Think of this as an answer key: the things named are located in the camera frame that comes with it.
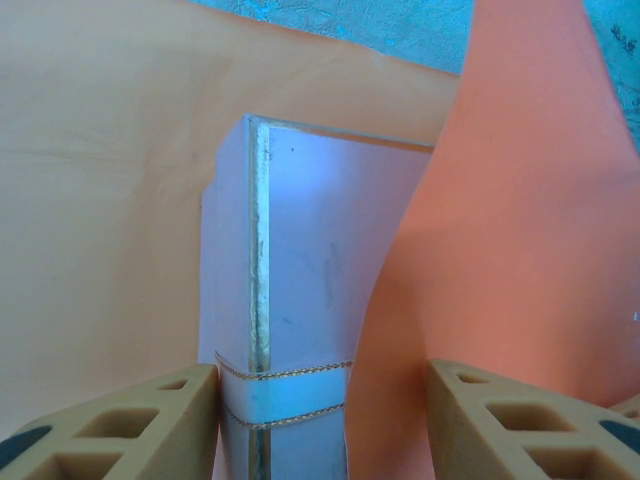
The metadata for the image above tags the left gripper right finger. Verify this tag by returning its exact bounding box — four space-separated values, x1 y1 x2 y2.
426 358 640 480

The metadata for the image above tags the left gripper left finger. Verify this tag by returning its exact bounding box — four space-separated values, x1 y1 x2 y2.
0 363 221 480

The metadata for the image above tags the orange wrapping paper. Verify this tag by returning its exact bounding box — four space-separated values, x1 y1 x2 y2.
0 0 640 480

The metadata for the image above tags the pink gift box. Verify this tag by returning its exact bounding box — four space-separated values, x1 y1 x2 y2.
198 114 436 480

